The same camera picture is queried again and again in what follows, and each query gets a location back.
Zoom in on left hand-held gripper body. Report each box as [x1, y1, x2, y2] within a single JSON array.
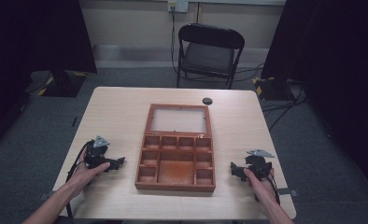
[[83, 134, 112, 171]]

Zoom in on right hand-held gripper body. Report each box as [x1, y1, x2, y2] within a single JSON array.
[[243, 148, 276, 182]]

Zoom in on person's right hand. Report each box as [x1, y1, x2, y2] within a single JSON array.
[[243, 167, 278, 207]]

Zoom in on person's left hand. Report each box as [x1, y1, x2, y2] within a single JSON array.
[[65, 148, 111, 198]]

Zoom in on grey tape strip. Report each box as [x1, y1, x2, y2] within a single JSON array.
[[277, 188, 299, 197]]

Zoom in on open wooden compartment box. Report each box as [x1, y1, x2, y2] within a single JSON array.
[[134, 103, 217, 193]]

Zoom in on black stand base striped tape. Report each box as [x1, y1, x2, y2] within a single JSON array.
[[36, 69, 88, 98], [252, 76, 297, 102]]

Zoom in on black folding chair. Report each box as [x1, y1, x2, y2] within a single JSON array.
[[176, 22, 247, 91]]

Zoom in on black curtain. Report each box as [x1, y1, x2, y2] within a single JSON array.
[[0, 0, 98, 157], [261, 0, 368, 190]]

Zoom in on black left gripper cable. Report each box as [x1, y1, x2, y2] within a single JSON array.
[[64, 140, 94, 219]]

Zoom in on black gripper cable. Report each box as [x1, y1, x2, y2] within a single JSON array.
[[64, 140, 94, 219], [264, 170, 281, 206]]

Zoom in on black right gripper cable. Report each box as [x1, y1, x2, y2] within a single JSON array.
[[264, 170, 281, 206]]

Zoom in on black floor cables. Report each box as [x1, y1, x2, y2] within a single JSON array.
[[234, 63, 308, 133]]

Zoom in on black wall outlet cable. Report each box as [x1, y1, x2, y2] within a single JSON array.
[[170, 7, 181, 76]]

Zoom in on white wall outlet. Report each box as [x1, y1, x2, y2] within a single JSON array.
[[167, 0, 190, 14]]

